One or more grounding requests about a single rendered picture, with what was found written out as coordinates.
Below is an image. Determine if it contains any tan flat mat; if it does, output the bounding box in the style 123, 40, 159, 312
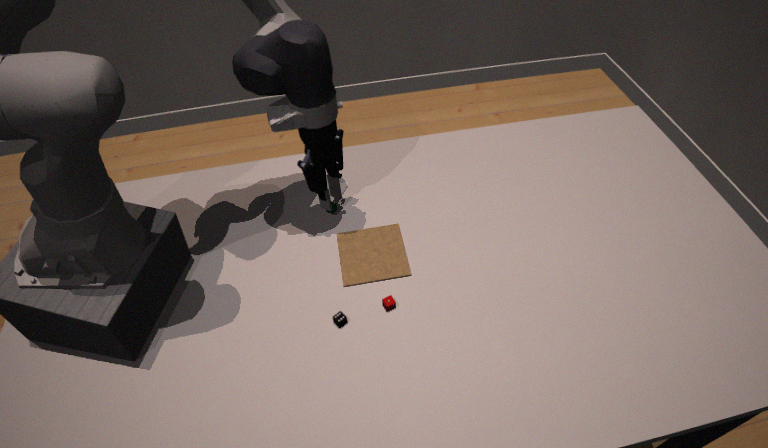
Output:
337, 223, 411, 287

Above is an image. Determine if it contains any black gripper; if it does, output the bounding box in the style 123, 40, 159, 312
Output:
297, 119, 344, 211

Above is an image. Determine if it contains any red die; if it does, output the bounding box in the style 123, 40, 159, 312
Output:
382, 295, 396, 312

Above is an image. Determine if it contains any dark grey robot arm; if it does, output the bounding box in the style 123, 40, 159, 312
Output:
0, 0, 343, 289

